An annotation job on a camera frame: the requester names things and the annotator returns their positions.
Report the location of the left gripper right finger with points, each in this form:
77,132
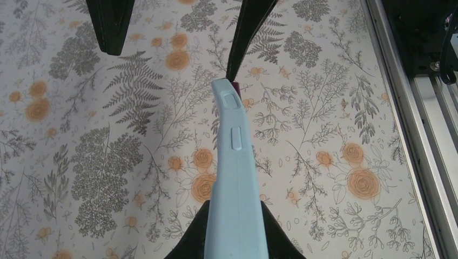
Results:
278,244

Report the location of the floral patterned table mat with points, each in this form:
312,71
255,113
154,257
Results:
111,157

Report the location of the light blue phone case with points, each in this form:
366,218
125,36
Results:
235,225

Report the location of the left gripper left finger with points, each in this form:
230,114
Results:
192,243

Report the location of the aluminium rail frame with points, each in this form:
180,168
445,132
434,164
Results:
428,119

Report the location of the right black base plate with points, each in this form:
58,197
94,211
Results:
419,29

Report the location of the magenta smartphone black screen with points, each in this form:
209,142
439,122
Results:
237,88

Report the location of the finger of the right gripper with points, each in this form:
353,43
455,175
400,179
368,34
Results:
252,15
110,20

